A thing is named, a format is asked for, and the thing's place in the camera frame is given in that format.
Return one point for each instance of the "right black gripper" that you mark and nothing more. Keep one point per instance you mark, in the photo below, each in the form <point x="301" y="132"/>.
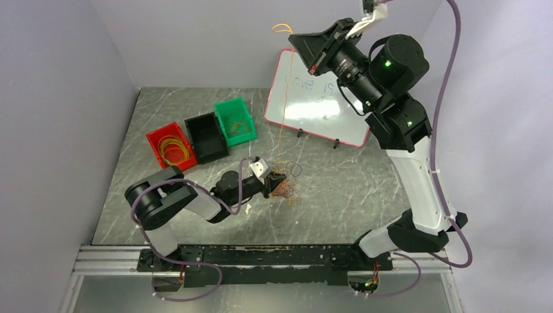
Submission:
<point x="315" y="48"/>

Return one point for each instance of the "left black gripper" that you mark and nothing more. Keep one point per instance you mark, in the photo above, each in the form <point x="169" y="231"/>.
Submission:
<point x="271" y="180"/>

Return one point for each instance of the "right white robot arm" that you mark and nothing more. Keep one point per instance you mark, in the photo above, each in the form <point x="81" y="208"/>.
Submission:
<point x="381" y="80"/>

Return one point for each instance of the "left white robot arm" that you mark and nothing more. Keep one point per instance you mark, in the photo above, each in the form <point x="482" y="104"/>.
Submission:
<point x="158" y="198"/>

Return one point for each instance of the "pink framed whiteboard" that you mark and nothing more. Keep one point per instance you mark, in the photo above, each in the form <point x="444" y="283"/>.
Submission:
<point x="313" y="104"/>

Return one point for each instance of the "black plastic bin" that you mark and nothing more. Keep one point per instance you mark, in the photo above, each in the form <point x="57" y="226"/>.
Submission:
<point x="206" y="138"/>

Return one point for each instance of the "green plastic bin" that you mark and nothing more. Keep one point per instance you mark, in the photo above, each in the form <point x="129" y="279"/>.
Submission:
<point x="235" y="121"/>

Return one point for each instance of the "red plastic bin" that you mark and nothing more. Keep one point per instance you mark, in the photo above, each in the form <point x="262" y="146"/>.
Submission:
<point x="171" y="147"/>

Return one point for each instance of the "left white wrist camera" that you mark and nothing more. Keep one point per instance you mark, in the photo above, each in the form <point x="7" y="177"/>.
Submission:
<point x="260" y="168"/>

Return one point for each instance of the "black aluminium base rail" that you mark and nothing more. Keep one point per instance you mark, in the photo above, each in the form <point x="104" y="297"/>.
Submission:
<point x="332" y="264"/>

